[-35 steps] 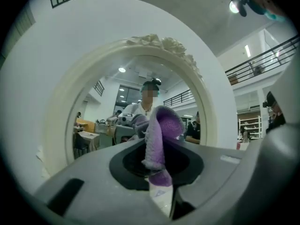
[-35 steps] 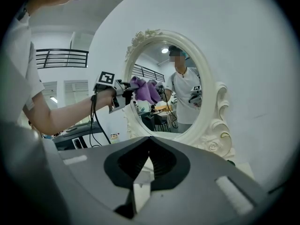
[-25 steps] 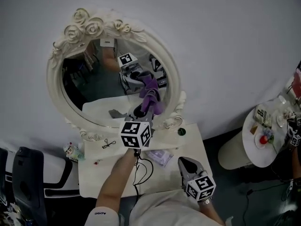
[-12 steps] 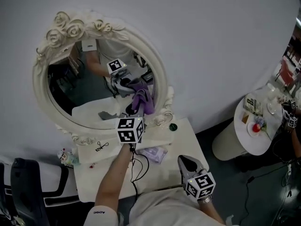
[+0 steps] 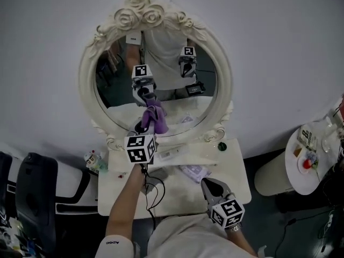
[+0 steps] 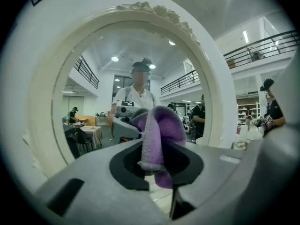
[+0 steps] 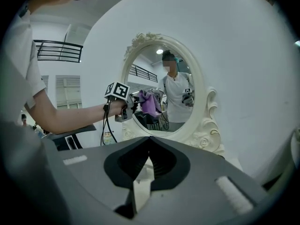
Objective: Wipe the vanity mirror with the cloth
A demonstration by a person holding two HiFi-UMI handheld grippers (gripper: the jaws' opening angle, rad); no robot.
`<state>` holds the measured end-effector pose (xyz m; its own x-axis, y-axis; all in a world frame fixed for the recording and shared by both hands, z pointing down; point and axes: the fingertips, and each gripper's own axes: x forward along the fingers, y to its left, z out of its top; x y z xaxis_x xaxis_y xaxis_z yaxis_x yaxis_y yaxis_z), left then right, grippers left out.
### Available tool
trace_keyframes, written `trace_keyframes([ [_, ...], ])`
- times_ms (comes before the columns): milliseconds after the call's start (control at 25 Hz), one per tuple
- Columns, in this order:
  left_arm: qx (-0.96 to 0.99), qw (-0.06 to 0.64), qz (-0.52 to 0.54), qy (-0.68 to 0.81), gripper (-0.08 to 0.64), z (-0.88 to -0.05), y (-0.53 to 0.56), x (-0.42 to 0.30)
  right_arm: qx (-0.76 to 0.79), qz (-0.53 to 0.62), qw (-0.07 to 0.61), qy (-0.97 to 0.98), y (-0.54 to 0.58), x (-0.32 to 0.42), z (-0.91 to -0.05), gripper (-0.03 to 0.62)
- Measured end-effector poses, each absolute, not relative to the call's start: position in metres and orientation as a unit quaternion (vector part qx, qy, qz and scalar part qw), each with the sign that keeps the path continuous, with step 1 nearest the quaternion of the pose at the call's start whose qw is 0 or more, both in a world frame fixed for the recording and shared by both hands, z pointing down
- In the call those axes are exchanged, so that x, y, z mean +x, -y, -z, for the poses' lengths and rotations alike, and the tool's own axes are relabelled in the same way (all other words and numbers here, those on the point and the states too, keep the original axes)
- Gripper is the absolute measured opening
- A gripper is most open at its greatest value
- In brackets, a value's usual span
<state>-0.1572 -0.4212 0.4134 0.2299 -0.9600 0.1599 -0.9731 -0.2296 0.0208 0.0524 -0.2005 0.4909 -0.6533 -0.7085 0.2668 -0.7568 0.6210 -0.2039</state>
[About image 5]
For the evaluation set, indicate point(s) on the small red trinket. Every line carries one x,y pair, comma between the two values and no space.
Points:
122,175

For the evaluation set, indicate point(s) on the ornate white oval mirror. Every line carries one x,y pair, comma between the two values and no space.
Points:
86,90

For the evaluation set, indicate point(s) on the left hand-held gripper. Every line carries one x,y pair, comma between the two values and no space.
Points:
139,150

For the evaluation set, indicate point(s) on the silver wristwatch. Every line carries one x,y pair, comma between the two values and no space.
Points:
235,227

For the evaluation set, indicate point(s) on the person's white shirt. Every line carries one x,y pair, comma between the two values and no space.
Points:
188,238

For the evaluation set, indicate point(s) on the white printed book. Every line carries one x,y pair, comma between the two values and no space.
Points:
307,138

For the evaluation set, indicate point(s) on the small white flat box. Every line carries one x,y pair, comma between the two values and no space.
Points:
168,154

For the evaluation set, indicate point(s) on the red apple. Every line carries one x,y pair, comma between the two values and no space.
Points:
306,164

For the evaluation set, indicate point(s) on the pale flower bouquet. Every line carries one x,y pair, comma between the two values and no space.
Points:
314,157

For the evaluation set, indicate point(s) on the dark green round cap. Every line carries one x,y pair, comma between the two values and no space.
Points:
222,146

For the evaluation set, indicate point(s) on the person's left forearm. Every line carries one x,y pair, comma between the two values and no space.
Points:
126,203

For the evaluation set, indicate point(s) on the white dressing table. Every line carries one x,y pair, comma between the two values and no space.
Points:
188,200

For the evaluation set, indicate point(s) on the clear wine glass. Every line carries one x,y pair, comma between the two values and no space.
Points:
328,138

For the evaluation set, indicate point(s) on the black and white massage chair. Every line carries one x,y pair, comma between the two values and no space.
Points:
4,187
35,192

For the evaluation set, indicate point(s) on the white plate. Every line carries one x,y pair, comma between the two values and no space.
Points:
300,169

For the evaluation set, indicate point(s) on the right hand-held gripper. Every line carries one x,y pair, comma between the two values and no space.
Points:
228,214

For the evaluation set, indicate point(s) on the person's right forearm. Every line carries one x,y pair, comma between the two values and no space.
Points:
242,242

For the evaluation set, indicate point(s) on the white round side table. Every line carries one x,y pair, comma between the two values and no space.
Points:
271,179

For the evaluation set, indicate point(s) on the purple tissue pack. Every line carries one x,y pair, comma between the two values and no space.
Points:
194,173

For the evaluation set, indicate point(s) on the gray cloth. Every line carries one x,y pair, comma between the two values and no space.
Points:
158,176

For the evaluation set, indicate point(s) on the cartoon print water bottle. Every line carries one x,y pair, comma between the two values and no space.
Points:
95,163

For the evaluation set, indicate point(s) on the small brown triangular block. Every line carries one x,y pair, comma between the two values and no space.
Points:
297,152

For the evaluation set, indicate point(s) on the purple cloth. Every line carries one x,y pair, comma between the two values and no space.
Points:
158,120

